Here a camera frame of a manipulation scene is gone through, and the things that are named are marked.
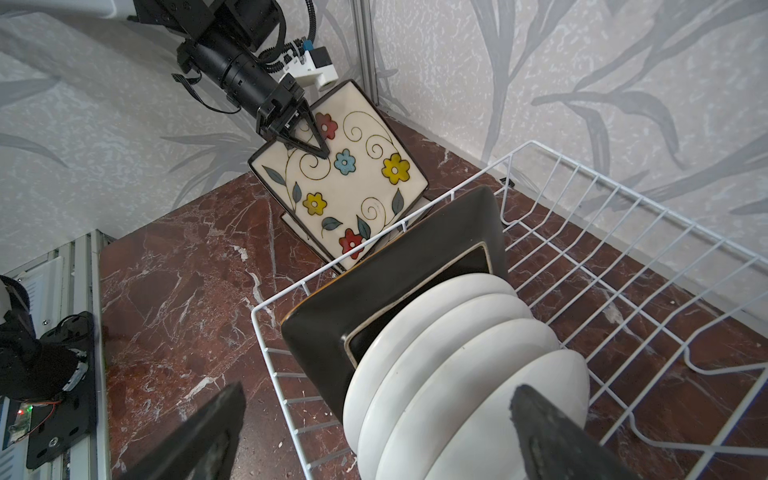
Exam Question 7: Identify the white wire dish rack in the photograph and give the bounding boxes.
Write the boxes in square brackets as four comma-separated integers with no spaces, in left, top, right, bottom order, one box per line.
[252,141,767,479]

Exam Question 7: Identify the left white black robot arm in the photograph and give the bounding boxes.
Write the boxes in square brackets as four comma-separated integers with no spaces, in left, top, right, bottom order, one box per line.
[1,0,337,158]

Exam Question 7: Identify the left black corrugated cable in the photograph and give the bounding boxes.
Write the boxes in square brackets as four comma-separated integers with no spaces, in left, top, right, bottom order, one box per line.
[257,0,317,73]

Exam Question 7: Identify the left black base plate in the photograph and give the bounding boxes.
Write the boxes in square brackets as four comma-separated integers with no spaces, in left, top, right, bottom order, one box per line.
[26,311,97,470]

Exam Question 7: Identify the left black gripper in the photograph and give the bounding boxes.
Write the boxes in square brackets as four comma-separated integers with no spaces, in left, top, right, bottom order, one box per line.
[177,29,330,158]

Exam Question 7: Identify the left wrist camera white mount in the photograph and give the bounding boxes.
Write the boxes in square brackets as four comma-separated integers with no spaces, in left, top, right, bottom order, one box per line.
[282,40,339,92]

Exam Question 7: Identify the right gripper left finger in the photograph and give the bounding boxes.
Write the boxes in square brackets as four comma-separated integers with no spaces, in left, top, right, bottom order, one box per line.
[122,382,247,480]

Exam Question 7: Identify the white round plate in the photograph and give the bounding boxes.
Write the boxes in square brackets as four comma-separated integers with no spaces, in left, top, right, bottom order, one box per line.
[427,349,590,479]
[342,273,515,452]
[343,293,532,479]
[375,319,558,479]

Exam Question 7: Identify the aluminium front rail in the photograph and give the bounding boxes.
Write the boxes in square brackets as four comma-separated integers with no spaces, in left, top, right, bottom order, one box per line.
[1,230,111,479]

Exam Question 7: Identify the floral square plate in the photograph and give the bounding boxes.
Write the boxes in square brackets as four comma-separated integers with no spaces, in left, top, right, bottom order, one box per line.
[249,80,428,270]
[280,197,433,274]

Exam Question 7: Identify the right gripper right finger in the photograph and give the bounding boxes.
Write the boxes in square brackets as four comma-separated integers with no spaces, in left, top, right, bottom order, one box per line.
[510,385,636,479]

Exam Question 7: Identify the green led circuit board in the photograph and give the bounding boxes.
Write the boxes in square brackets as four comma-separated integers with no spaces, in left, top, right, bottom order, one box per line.
[3,401,34,448]

